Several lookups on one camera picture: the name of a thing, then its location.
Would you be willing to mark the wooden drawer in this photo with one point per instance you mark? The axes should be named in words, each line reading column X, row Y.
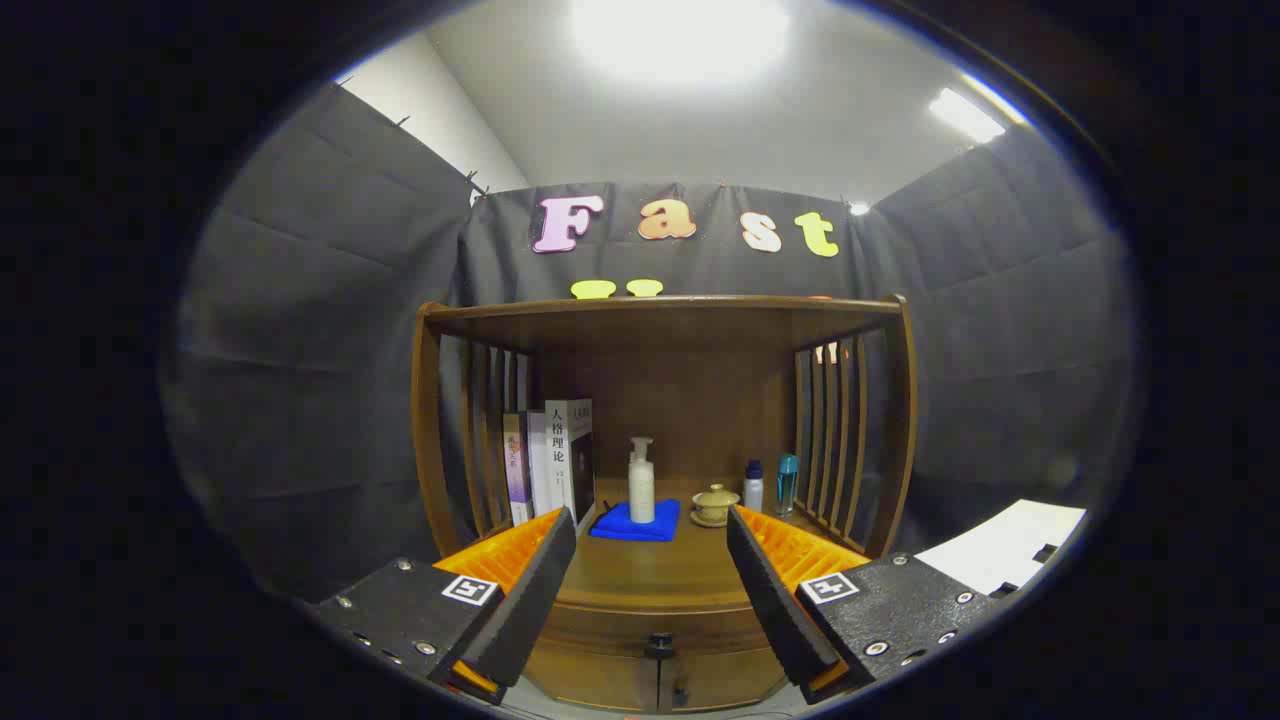
column 620, row 625

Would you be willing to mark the black backdrop cloth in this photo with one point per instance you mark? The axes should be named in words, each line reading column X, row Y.
column 320, row 350

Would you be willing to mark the black drawer knob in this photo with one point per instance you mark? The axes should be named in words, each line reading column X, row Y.
column 660, row 645

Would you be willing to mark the yellow lidded teacup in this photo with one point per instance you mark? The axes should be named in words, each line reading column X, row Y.
column 716, row 498

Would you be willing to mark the white bottle blue cap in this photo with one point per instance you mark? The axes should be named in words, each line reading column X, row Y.
column 753, row 492

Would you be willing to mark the small ceiling light panel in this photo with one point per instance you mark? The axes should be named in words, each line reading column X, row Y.
column 965, row 115

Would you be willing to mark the clear blue bottle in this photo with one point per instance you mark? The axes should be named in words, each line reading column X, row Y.
column 787, row 485

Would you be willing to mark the thin white book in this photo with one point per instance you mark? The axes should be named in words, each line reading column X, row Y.
column 537, row 470

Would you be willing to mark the purple spine book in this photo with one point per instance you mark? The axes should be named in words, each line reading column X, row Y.
column 516, row 470

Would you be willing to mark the blue folded cloth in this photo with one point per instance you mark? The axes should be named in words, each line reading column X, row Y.
column 615, row 525

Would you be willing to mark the thick white portrait book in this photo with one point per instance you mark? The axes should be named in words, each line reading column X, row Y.
column 565, row 460

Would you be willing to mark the wooden cabinet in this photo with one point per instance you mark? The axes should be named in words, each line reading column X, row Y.
column 690, row 400

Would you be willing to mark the wooden countertop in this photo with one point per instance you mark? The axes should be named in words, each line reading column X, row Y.
column 650, row 570

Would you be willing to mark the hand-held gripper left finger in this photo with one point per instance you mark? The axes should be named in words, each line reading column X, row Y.
column 530, row 600

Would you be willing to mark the white grey filing cabinet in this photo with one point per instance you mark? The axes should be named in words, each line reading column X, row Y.
column 1000, row 550

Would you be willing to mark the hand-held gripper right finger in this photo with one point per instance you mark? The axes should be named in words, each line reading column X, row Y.
column 775, row 600

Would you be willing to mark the yellow ceramic saucer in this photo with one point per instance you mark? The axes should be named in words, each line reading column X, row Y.
column 710, row 522

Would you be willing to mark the white pump bottle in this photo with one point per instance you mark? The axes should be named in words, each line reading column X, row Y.
column 641, row 495

